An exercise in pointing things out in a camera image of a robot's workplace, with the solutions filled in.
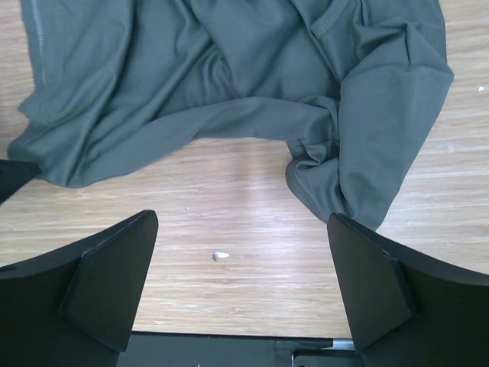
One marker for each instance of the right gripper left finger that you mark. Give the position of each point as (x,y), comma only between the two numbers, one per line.
(76,305)

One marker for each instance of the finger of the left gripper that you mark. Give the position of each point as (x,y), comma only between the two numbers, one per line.
(14,175)

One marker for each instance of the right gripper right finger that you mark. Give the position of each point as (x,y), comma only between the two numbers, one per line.
(405,308)

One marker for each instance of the dark grey t shirt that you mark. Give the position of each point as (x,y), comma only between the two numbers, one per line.
(353,88)

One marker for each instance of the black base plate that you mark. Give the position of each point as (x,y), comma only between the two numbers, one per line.
(180,349)

